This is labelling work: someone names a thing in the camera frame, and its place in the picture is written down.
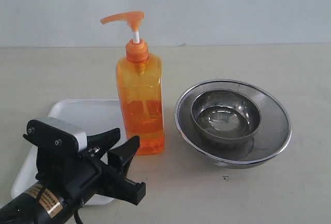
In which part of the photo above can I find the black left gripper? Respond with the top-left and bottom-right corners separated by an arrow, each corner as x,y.
36,128 -> 146,205

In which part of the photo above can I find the orange soap pump bottle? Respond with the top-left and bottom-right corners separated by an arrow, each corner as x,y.
100,11 -> 164,155

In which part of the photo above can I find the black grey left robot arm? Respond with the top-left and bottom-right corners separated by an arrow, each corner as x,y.
1,128 -> 146,223

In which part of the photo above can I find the small stainless steel bowl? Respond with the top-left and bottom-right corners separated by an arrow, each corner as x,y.
190,88 -> 262,145

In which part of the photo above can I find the white rectangular plastic tray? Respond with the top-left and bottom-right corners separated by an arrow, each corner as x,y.
11,99 -> 127,199

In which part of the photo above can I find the steel mesh strainer basket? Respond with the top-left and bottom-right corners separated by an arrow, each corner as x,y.
174,79 -> 292,169

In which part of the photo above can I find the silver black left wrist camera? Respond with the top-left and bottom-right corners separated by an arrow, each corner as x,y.
23,116 -> 87,156

